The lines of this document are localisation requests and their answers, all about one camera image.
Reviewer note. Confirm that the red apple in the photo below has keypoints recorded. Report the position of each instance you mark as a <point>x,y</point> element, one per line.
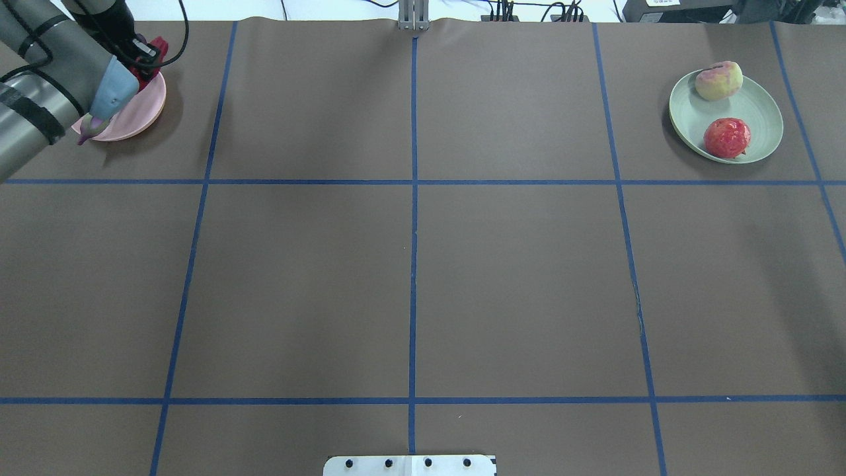
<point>727,138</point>

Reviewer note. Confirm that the peach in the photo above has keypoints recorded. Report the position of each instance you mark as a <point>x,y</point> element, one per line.
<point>719,81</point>

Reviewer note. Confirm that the purple eggplant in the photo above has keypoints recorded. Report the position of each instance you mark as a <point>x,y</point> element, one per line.
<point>90,127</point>

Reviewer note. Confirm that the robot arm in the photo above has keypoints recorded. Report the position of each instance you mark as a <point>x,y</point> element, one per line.
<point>67,75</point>

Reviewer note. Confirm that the black power strip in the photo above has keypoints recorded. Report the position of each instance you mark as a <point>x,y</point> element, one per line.
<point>533,11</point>

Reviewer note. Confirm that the green plate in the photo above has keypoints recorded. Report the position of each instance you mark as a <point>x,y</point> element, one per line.
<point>691,115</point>

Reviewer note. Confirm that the pink plate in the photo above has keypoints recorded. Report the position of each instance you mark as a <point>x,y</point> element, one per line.
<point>135,117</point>

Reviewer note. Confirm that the black power adapter box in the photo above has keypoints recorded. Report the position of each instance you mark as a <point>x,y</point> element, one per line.
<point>676,12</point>

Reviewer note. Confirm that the aluminium frame post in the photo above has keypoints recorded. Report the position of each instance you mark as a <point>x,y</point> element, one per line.
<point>413,15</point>

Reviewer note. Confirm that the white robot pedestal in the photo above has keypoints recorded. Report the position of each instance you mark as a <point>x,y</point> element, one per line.
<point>438,464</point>

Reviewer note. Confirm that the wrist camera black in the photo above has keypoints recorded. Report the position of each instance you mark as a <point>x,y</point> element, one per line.
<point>110,23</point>

